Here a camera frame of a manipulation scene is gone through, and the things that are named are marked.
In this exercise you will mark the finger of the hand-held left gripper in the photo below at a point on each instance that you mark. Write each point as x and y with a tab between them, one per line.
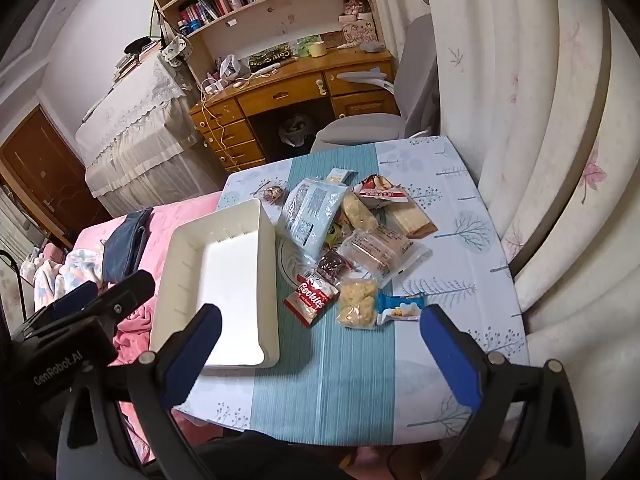
75	297
125	290

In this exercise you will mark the red apple chip bag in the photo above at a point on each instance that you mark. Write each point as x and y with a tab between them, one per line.
380	191

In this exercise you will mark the small blue snack packet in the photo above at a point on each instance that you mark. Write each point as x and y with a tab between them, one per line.
400	308

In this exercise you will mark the stack of books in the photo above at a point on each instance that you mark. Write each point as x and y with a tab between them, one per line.
132	62

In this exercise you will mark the white plastic tray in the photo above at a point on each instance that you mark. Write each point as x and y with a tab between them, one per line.
225	280

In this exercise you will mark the clear packet of rice crackers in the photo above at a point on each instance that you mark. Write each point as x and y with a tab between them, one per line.
356	305

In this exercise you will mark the wooden desk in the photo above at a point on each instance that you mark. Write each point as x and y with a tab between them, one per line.
280	92

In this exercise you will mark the white and yellow oat bar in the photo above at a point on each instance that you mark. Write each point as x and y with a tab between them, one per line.
337	176

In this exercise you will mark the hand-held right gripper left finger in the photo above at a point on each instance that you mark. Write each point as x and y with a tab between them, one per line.
200	340

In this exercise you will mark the black printed box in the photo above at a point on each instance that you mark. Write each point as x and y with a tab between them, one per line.
270	55

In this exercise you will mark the brown wooden door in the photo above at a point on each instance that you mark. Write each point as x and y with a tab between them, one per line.
45	170

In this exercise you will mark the blue denim cloth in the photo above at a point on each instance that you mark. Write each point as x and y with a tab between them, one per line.
125	245

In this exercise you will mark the white power strip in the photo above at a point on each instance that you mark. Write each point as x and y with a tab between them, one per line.
212	85

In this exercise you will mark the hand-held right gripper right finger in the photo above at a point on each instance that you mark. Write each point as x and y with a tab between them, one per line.
445	360

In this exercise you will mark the green container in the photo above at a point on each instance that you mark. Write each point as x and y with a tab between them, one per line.
302	46

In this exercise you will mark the doll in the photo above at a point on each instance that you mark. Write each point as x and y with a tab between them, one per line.
355	2

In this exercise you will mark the clear packet of cake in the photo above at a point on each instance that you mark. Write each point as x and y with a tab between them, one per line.
375	252

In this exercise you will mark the green snack packet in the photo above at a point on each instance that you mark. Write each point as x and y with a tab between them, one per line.
334	234

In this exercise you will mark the lace-covered cabinet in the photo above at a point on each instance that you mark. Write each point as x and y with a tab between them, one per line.
140	130

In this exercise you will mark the white printed box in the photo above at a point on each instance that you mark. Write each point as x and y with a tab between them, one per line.
357	32

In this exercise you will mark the white plastic bag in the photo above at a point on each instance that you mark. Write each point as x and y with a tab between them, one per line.
230	67

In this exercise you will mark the light blue snack bag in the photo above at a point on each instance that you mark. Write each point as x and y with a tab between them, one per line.
310	215

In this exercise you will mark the pink blanket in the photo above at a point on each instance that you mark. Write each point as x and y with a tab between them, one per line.
160	215

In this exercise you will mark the clear packet of yellow puffs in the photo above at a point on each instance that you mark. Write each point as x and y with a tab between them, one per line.
357	212

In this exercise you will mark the grey office chair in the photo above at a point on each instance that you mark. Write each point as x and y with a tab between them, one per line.
415	85

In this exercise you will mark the white floral curtain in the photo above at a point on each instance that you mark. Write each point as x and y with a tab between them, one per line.
550	110

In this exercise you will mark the dark brown chocolate packet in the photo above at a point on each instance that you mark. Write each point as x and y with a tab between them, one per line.
332	264

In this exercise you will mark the grey case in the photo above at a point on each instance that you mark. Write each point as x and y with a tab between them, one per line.
372	47

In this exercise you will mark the floral fleece blanket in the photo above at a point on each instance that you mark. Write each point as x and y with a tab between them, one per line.
70	270

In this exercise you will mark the red and white cookie packet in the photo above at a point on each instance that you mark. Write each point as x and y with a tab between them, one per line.
310	300

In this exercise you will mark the wooden bookshelf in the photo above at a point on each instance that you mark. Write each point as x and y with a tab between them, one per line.
260	15

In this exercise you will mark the printed cloth bag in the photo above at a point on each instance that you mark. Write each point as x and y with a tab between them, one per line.
176	50

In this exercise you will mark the black trash bag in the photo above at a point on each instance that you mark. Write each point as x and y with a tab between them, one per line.
296	130

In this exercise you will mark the clear packet of brown snack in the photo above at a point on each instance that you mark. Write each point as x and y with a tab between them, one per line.
272	194

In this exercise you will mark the tan cracker packet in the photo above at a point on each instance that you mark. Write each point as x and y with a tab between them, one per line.
412	220

